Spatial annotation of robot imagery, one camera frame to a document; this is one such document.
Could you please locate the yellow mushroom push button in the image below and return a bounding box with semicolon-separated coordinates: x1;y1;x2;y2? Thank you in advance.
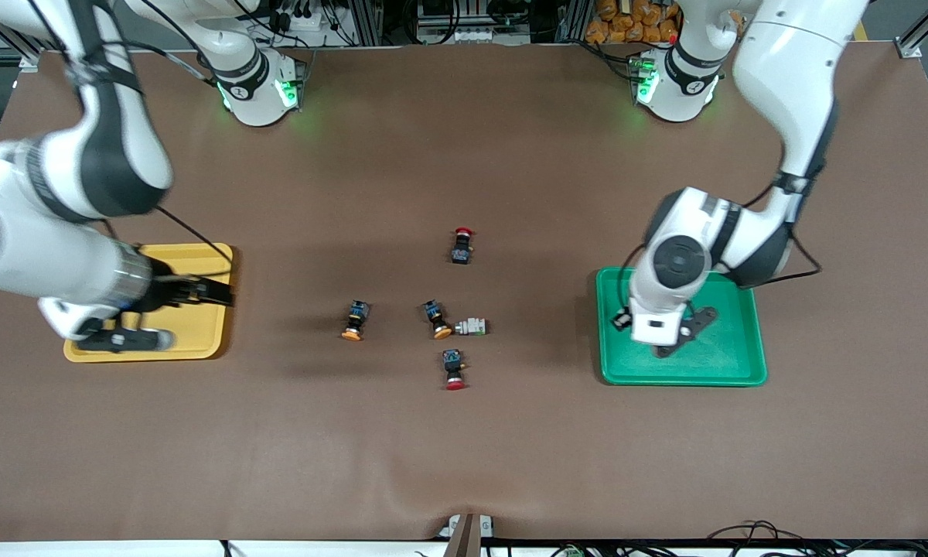
341;300;370;341
422;299;454;340

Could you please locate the yellow plastic tray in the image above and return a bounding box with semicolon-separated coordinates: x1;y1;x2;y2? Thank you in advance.
63;243;234;363

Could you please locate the green plastic tray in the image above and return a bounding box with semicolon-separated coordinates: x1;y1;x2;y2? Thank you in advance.
595;267;768;387

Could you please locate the brown table mat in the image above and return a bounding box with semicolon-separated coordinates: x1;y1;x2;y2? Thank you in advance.
0;43;928;542

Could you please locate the orange packaged goods pile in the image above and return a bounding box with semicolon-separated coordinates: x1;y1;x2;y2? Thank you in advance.
585;0;680;45

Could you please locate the white left camera bracket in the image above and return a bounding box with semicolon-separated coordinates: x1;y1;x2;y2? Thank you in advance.
630;308;687;347

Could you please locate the white camera bracket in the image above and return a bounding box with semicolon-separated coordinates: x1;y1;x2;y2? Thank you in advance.
37;296;122;342
630;308;687;347

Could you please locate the white right camera bracket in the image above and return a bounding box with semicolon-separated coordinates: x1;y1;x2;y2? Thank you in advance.
37;296;122;342

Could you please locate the black cable bundle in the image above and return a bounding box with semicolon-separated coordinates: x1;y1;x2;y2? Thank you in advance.
708;520;928;557

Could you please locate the grey camera stand clamp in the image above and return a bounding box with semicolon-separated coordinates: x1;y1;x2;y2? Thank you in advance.
437;513;496;557

